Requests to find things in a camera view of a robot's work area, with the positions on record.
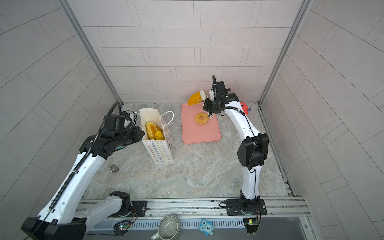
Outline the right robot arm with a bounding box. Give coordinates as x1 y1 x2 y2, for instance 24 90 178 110
202 76 269 216

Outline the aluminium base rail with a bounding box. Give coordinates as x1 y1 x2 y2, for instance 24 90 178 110
58 196 310 223

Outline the metal fluted tart mould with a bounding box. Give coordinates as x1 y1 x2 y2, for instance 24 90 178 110
151 215 181 240

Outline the right circuit board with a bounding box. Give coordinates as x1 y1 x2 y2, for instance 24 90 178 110
243 218 260 234

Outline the ring donut bread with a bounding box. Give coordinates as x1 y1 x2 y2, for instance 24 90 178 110
194 112 210 125

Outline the white printed paper bag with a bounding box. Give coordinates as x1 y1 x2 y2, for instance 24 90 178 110
139 108 175 164

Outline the spiral twisted bread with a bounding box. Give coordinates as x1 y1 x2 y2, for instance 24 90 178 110
145 121 158 140

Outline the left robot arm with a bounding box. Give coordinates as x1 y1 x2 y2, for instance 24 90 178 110
21 109 145 240

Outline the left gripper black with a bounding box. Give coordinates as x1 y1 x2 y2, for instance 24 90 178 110
114 126 148 148

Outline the pink plastic tray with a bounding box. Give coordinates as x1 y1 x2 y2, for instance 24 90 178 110
181 103 222 144

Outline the left circuit board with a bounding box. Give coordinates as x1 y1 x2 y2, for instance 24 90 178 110
113 221 132 231

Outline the small metal nut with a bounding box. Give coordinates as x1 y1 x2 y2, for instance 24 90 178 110
110 164 120 173

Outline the croissant bread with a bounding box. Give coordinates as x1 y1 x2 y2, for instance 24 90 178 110
188 92 203 106

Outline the circuit board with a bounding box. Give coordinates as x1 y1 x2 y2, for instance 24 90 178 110
113 221 132 231
243 218 260 234

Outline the blue owl figure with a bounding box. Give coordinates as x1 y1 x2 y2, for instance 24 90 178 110
199 219 215 236

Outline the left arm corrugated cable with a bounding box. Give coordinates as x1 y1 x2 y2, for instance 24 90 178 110
20 100 123 240

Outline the red shark plush toy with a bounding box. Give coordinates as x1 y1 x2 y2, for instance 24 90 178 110
241 102 250 116

